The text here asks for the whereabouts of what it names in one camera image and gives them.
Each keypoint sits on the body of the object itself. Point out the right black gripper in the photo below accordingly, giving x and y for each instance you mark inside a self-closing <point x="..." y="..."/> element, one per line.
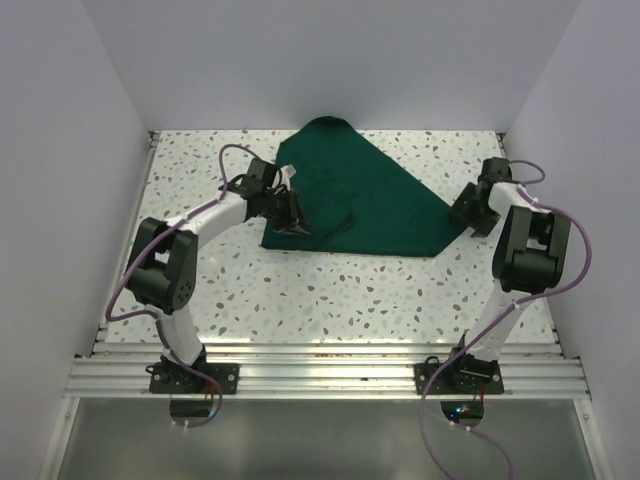
<point x="482" y="227"/>

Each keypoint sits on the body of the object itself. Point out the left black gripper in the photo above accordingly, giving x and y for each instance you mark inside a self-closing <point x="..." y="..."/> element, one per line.
<point x="288" y="224"/>

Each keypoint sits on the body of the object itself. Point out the green surgical cloth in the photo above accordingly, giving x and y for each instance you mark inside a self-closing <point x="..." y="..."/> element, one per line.
<point x="357" y="200"/>

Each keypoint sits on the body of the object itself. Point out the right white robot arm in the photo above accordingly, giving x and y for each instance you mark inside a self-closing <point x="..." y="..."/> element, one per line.
<point x="528" y="260"/>

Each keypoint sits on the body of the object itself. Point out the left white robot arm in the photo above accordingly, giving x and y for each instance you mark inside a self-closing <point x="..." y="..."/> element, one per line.
<point x="162" y="269"/>

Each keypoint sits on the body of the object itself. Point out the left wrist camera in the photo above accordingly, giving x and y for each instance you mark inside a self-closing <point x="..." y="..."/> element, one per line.
<point x="286" y="173"/>

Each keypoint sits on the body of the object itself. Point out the aluminium rail frame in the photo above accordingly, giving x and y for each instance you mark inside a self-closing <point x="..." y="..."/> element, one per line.
<point x="326" y="347"/>

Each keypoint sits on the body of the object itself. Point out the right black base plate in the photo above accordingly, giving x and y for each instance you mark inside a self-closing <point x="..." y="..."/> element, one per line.
<point x="456" y="380"/>

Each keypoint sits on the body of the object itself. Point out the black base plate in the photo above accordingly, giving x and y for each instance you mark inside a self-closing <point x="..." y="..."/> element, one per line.
<point x="175" y="380"/>
<point x="456" y="380"/>

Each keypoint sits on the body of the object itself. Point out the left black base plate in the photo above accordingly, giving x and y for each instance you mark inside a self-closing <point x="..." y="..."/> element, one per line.
<point x="175" y="380"/>

